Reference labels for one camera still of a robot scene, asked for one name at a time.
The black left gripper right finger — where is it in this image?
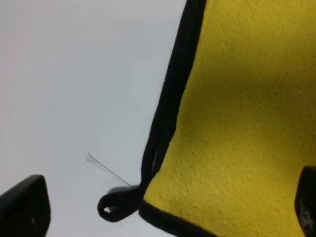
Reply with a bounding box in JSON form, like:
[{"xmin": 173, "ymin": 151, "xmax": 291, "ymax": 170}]
[{"xmin": 294, "ymin": 166, "xmax": 316, "ymax": 237}]

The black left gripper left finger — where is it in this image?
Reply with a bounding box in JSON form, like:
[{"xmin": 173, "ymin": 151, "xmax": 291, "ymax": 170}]
[{"xmin": 0, "ymin": 175, "xmax": 51, "ymax": 237}]

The yellow towel with black trim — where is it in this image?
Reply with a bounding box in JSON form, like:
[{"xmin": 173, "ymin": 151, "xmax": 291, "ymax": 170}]
[{"xmin": 97, "ymin": 0, "xmax": 316, "ymax": 237}]

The clear plastic tag fastener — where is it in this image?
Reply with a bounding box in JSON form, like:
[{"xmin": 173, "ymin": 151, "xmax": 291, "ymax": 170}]
[{"xmin": 86, "ymin": 153, "xmax": 131, "ymax": 187}]

